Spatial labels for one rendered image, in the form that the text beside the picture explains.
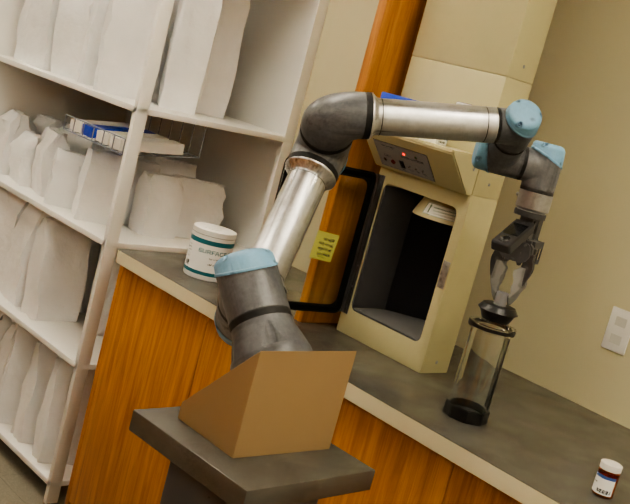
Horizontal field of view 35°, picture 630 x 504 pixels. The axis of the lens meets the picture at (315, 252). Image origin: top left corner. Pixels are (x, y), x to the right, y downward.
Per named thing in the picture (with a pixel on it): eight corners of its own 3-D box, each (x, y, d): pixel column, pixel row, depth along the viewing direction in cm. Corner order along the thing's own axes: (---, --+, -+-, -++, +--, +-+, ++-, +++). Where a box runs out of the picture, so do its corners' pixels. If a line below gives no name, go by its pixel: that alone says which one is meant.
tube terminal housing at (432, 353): (394, 330, 294) (468, 73, 282) (479, 372, 272) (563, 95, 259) (335, 329, 277) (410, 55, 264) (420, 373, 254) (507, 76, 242)
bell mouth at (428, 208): (440, 214, 277) (446, 195, 276) (490, 232, 265) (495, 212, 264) (398, 208, 265) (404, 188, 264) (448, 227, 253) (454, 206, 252)
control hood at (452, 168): (380, 165, 269) (390, 128, 268) (472, 196, 247) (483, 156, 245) (351, 159, 261) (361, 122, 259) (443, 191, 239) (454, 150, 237)
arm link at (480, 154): (487, 118, 215) (536, 131, 215) (472, 145, 225) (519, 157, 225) (482, 148, 211) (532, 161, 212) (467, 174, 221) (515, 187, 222)
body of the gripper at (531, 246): (538, 267, 226) (554, 216, 224) (525, 268, 219) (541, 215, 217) (507, 257, 230) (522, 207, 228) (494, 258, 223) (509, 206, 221)
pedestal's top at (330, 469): (240, 514, 159) (247, 491, 158) (128, 429, 180) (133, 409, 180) (370, 490, 182) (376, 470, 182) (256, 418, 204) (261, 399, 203)
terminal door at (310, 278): (339, 313, 274) (378, 172, 267) (248, 306, 255) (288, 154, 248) (337, 312, 275) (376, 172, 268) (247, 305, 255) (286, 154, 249)
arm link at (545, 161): (527, 137, 223) (563, 147, 223) (513, 185, 225) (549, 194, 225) (534, 139, 215) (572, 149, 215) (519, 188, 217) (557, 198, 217)
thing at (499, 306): (521, 325, 226) (529, 297, 225) (506, 328, 218) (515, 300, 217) (484, 311, 230) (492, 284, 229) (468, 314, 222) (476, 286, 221)
